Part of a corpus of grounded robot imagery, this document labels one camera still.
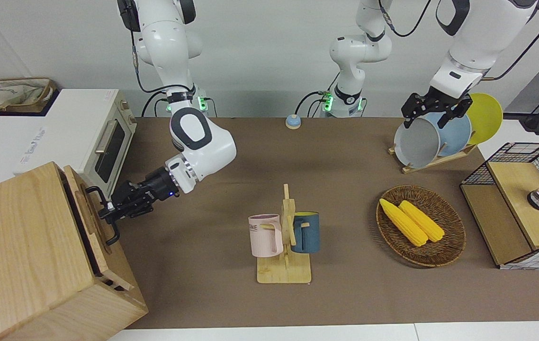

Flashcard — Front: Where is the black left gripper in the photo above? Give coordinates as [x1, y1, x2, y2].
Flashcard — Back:
[402, 90, 472, 129]

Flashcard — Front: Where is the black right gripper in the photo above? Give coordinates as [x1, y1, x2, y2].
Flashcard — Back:
[99, 167, 179, 224]

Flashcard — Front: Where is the wooden drawer with black handle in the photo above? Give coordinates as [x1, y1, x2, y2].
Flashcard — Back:
[63, 166, 135, 292]

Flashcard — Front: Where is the wooden drawer cabinet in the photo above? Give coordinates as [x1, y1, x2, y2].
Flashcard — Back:
[0, 161, 149, 341]

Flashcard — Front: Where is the grey plate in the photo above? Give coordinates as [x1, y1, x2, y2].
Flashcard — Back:
[394, 117, 441, 169]

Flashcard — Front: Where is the light blue plate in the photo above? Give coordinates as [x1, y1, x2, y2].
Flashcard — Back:
[423, 111, 472, 157]

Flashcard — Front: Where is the wooden plate rack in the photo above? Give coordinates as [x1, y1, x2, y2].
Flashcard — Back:
[389, 142, 478, 174]

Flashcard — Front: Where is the yellow plate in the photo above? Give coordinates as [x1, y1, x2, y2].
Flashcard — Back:
[466, 93, 503, 145]

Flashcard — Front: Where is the white toaster oven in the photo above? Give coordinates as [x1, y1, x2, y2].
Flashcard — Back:
[14, 89, 137, 199]

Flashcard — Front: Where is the yellow corn cob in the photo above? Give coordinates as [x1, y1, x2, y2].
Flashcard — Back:
[398, 200, 445, 243]
[379, 198, 429, 247]

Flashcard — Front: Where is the wooden shelf board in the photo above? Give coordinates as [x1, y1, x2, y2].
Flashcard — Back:
[487, 161, 539, 250]

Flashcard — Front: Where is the round wicker basket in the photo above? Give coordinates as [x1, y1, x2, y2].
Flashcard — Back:
[376, 185, 467, 268]

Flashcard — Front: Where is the pink mug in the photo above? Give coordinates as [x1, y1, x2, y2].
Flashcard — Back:
[248, 214, 284, 258]

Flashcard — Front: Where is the beige cloth bag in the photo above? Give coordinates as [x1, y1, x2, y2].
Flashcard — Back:
[0, 77, 57, 114]

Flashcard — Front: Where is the blue mug yellow inside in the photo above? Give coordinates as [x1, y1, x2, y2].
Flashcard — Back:
[290, 212, 320, 254]

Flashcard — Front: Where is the wooden mug tree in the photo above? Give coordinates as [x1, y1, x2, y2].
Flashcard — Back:
[256, 184, 313, 285]

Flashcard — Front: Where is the brown table mat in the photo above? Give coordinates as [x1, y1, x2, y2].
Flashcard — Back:
[113, 116, 539, 330]

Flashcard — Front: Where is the black looped cable on left arm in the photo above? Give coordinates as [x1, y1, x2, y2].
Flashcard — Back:
[378, 0, 433, 37]

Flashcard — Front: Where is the black wire grid basket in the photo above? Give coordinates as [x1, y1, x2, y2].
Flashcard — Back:
[460, 142, 539, 270]

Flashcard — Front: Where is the black base cable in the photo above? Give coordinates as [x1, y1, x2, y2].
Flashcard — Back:
[296, 90, 329, 117]

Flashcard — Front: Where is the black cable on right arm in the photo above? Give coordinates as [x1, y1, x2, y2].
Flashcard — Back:
[130, 33, 197, 95]

